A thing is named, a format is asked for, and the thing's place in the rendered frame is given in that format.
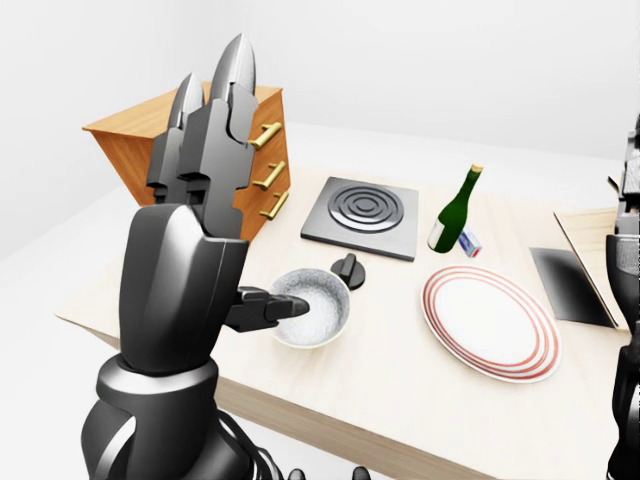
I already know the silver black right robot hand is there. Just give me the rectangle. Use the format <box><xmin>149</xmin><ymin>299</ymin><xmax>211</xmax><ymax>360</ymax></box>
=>
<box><xmin>605</xmin><ymin>114</ymin><xmax>640</xmax><ymax>351</ymax></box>

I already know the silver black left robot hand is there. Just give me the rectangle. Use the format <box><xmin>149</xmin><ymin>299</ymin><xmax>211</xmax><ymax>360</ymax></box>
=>
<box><xmin>118</xmin><ymin>33</ymin><xmax>311</xmax><ymax>377</ymax></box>

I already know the white plate with red rings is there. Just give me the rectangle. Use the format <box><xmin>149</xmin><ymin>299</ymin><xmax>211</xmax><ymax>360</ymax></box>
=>
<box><xmin>420</xmin><ymin>265</ymin><xmax>563</xmax><ymax>385</ymax></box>

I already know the speckled white bowl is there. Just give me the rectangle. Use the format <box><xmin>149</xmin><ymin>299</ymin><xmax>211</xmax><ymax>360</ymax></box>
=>
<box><xmin>268</xmin><ymin>267</ymin><xmax>352</xmax><ymax>350</ymax></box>

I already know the flat dark stove plate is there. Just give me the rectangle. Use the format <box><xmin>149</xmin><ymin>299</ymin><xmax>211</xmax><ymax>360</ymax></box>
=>
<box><xmin>300</xmin><ymin>176</ymin><xmax>420</xmax><ymax>263</ymax></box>

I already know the wooden rack with dark side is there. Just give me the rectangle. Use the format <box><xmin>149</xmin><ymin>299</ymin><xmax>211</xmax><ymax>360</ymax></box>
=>
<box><xmin>529</xmin><ymin>206</ymin><xmax>632</xmax><ymax>332</ymax></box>

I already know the wooden cabinet drawer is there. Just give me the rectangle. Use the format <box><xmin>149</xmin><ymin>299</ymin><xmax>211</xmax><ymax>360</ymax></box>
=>
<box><xmin>247</xmin><ymin>92</ymin><xmax>286</xmax><ymax>157</ymax></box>
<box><xmin>234</xmin><ymin>185</ymin><xmax>293</xmax><ymax>242</ymax></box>
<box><xmin>247</xmin><ymin>145</ymin><xmax>291</xmax><ymax>199</ymax></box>

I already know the wooden cabinet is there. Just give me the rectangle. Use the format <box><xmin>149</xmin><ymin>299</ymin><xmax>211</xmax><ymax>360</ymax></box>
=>
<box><xmin>82</xmin><ymin>81</ymin><xmax>293</xmax><ymax>242</ymax></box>

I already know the small blue white box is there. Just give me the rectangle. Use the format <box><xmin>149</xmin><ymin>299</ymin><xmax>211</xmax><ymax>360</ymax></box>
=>
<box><xmin>457</xmin><ymin>228</ymin><xmax>484</xmax><ymax>259</ymax></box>

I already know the round black stove knob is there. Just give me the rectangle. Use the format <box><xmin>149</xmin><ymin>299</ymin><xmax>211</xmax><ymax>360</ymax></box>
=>
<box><xmin>330</xmin><ymin>252</ymin><xmax>367</xmax><ymax>291</ymax></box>

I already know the green wine bottle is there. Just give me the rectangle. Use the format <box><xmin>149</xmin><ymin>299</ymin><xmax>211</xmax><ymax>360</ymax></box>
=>
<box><xmin>427</xmin><ymin>163</ymin><xmax>485</xmax><ymax>254</ymax></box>

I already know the brass drawer handle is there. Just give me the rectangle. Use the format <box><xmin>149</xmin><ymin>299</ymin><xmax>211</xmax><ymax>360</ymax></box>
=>
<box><xmin>259</xmin><ymin>191</ymin><xmax>291</xmax><ymax>222</ymax></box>
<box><xmin>252</xmin><ymin>160</ymin><xmax>288</xmax><ymax>192</ymax></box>
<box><xmin>248</xmin><ymin>121</ymin><xmax>284</xmax><ymax>151</ymax></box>

